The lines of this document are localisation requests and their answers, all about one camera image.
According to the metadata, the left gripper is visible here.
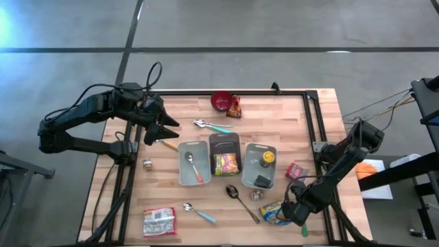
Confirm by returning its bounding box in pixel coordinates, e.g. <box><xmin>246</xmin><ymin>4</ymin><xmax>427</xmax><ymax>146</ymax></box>
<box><xmin>142</xmin><ymin>97</ymin><xmax>181</xmax><ymax>148</ymax></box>

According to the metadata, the yellow-handled spoon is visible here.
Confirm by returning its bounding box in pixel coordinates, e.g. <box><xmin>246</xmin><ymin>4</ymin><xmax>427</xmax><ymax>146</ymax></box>
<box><xmin>156</xmin><ymin>139</ymin><xmax>180</xmax><ymax>152</ymax></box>

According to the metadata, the yellow and blue ramen packet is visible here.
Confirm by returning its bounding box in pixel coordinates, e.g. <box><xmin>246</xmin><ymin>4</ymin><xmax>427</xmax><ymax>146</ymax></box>
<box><xmin>259</xmin><ymin>200</ymin><xmax>292</xmax><ymax>226</ymax></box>

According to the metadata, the red box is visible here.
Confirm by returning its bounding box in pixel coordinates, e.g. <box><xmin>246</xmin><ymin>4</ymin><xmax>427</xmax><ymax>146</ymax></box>
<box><xmin>285</xmin><ymin>162</ymin><xmax>309</xmax><ymax>183</ymax></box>

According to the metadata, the yellow-lidded jar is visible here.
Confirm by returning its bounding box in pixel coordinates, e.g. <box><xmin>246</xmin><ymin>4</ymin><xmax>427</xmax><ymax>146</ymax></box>
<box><xmin>259</xmin><ymin>150</ymin><xmax>276</xmax><ymax>168</ymax></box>

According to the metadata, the orange-red foil snack packet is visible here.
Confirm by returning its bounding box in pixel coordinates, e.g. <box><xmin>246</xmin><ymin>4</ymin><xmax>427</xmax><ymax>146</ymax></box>
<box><xmin>226</xmin><ymin>95</ymin><xmax>243</xmax><ymax>119</ymax></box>

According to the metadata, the lime chili ramen packet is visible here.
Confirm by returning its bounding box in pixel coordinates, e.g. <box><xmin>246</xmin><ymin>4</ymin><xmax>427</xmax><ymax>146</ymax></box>
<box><xmin>212</xmin><ymin>152</ymin><xmax>240</xmax><ymax>176</ymax></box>

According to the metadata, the light-blue-handled spoon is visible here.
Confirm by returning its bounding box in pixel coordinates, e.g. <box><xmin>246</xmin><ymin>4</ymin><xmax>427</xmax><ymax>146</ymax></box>
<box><xmin>182</xmin><ymin>202</ymin><xmax>217</xmax><ymax>224</ymax></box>

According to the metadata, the red Maruchan ramen packet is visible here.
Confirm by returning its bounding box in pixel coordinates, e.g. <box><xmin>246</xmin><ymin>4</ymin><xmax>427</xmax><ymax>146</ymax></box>
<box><xmin>143</xmin><ymin>207</ymin><xmax>177</xmax><ymax>238</ymax></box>

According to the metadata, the plain silver spoon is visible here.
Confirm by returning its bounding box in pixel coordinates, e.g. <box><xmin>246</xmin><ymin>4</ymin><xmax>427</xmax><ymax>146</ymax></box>
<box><xmin>195</xmin><ymin>119</ymin><xmax>234</xmax><ymax>128</ymax></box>

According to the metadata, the light grey plastic bin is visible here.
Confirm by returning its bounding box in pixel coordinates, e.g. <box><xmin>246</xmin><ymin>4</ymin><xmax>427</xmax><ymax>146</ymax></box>
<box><xmin>177</xmin><ymin>139</ymin><xmax>212</xmax><ymax>187</ymax></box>
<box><xmin>241</xmin><ymin>143</ymin><xmax>277</xmax><ymax>190</ymax></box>

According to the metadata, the red bowl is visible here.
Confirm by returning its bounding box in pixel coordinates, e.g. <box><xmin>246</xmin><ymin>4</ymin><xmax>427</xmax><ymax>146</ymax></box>
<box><xmin>210</xmin><ymin>91</ymin><xmax>233</xmax><ymax>112</ymax></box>

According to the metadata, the dark grey plastic bin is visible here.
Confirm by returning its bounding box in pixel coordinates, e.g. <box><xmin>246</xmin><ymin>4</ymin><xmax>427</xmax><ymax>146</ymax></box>
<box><xmin>208</xmin><ymin>132</ymin><xmax>243</xmax><ymax>177</ymax></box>

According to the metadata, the dark metal spoon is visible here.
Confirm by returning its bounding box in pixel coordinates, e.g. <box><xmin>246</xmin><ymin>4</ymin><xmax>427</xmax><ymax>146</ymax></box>
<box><xmin>225</xmin><ymin>184</ymin><xmax>261</xmax><ymax>225</ymax></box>

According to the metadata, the orange object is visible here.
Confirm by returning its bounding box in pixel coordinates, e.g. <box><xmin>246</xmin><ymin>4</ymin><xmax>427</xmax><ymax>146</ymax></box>
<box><xmin>354</xmin><ymin>161</ymin><xmax>378</xmax><ymax>180</ymax></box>

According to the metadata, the white sheet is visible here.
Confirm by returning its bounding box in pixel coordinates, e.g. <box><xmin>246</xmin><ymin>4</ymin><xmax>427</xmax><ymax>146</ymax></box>
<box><xmin>353</xmin><ymin>157</ymin><xmax>394</xmax><ymax>200</ymax></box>

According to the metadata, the white container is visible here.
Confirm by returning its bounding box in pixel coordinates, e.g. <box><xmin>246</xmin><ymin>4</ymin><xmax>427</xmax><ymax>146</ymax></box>
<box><xmin>389</xmin><ymin>153</ymin><xmax>422</xmax><ymax>169</ymax></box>

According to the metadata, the grey metal table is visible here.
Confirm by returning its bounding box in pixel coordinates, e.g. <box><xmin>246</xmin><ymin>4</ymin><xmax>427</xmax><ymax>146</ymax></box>
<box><xmin>0</xmin><ymin>150</ymin><xmax>56</xmax><ymax>241</ymax></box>

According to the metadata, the black equipment stand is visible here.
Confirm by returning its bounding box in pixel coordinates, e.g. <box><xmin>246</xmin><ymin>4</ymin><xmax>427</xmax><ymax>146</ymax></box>
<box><xmin>358</xmin><ymin>75</ymin><xmax>439</xmax><ymax>241</ymax></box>

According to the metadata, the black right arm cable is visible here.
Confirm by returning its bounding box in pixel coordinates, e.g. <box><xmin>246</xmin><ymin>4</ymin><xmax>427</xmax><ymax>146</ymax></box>
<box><xmin>283</xmin><ymin>119</ymin><xmax>364</xmax><ymax>207</ymax></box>

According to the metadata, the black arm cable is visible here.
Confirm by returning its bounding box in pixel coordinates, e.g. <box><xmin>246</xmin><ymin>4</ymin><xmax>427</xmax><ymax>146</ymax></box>
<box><xmin>43</xmin><ymin>61</ymin><xmax>163</xmax><ymax>124</ymax></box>
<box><xmin>283</xmin><ymin>119</ymin><xmax>364</xmax><ymax>207</ymax></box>

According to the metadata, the teal-handled spoon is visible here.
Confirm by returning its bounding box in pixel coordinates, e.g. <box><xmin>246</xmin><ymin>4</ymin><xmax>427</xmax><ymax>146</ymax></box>
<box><xmin>193</xmin><ymin>119</ymin><xmax>233</xmax><ymax>134</ymax></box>

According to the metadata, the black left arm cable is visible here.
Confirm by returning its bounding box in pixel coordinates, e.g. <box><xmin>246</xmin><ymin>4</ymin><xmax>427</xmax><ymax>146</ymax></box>
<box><xmin>43</xmin><ymin>61</ymin><xmax>163</xmax><ymax>124</ymax></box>

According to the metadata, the black aluminium rig frame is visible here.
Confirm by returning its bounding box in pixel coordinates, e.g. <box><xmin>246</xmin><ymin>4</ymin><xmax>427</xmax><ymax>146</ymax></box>
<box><xmin>84</xmin><ymin>82</ymin><xmax>373</xmax><ymax>245</ymax></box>

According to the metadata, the thin cable bundle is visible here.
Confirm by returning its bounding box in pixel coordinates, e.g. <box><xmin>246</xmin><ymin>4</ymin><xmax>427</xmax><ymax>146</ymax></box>
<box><xmin>341</xmin><ymin>88</ymin><xmax>414</xmax><ymax>124</ymax></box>

